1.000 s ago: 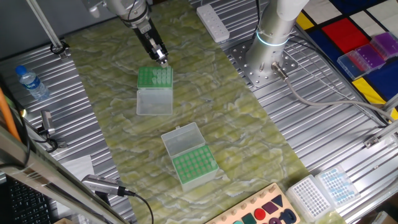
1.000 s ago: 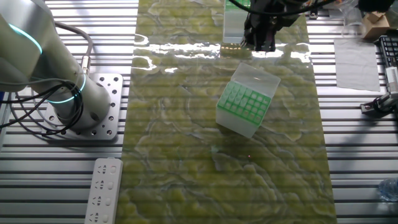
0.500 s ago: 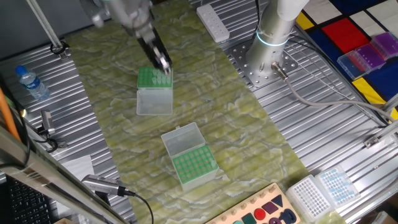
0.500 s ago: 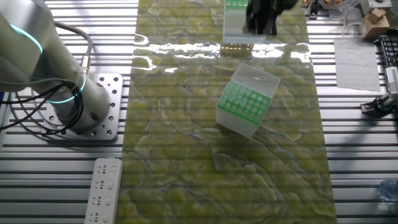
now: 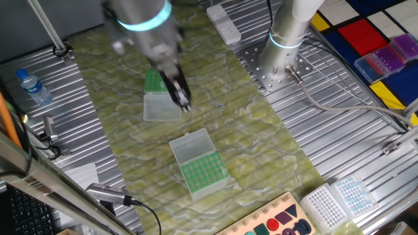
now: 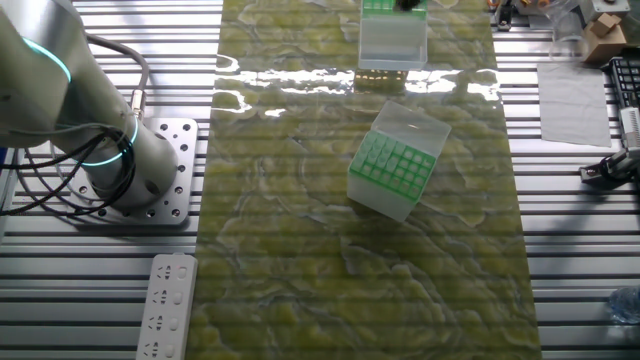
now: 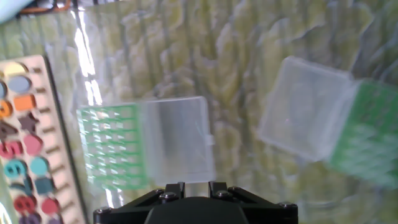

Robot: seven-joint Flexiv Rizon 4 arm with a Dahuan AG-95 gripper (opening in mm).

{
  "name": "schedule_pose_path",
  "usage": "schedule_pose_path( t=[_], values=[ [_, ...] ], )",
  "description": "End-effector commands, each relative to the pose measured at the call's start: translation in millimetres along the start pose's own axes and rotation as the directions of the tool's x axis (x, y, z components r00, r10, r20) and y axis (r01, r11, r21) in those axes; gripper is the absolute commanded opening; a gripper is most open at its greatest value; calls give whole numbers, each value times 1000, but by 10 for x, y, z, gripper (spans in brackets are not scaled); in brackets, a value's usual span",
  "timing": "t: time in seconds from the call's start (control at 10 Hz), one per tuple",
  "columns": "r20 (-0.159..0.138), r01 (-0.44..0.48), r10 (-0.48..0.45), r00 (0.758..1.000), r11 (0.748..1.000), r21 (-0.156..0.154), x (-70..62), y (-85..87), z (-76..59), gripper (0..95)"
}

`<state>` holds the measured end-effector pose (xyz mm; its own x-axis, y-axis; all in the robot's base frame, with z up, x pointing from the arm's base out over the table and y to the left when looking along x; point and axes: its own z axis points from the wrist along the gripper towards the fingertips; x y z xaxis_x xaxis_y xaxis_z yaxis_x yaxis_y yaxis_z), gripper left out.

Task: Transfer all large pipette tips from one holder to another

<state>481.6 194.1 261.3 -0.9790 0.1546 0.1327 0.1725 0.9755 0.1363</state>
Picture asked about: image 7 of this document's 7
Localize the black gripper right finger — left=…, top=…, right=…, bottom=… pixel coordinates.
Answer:
left=207, top=181, right=299, bottom=224

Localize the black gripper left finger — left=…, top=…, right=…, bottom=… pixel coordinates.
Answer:
left=93, top=182, right=186, bottom=224

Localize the red circle puzzle piece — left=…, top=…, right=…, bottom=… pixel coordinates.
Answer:
left=41, top=198, right=60, bottom=215

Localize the green puzzle piece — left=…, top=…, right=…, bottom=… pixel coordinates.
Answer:
left=34, top=177, right=55, bottom=195

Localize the purple number nine piece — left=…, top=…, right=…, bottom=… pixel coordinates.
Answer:
left=18, top=213, right=42, bottom=224

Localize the clear tip box green rack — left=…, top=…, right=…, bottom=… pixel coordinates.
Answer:
left=76, top=96, right=216, bottom=191
left=257, top=55, right=398, bottom=190

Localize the crimson number eight piece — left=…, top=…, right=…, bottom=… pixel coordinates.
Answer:
left=14, top=195, right=37, bottom=214

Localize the dark teal number seven piece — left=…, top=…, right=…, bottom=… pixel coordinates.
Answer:
left=9, top=175, right=34, bottom=197

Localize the teal number six piece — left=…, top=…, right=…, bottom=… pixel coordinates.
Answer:
left=3, top=159, right=28, bottom=179

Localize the pink puzzle piece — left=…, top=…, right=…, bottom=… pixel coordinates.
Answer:
left=23, top=134, right=44, bottom=156

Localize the wooden shape puzzle board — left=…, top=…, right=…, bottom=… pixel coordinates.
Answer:
left=0, top=55, right=88, bottom=224

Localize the pink number five piece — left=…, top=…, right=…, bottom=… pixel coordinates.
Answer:
left=0, top=141, right=24, bottom=159

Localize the dark star puzzle piece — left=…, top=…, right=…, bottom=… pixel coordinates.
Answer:
left=17, top=112, right=40, bottom=133

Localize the dark number four piece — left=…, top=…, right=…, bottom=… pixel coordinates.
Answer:
left=0, top=121, right=19, bottom=140

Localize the orange rectangle puzzle piece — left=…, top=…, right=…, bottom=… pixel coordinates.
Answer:
left=12, top=95, right=37, bottom=112

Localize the orange number three piece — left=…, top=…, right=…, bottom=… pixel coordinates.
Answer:
left=0, top=100, right=14, bottom=119

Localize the light blue oval puzzle piece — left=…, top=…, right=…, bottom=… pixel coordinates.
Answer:
left=7, top=76, right=32, bottom=93

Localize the green marble patterned mat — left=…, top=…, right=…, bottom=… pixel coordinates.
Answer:
left=0, top=0, right=398, bottom=224

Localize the yellow semicircle puzzle piece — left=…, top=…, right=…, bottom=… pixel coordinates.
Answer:
left=2, top=62, right=29, bottom=77

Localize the orange cable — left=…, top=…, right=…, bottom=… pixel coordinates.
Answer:
left=19, top=0, right=73, bottom=15

